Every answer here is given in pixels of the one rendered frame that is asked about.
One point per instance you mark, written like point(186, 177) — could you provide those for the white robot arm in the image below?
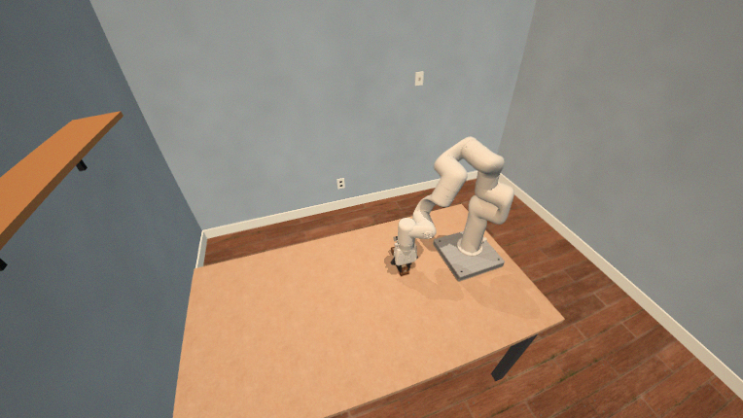
point(490, 195)

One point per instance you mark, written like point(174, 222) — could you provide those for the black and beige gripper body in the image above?
point(404, 257)

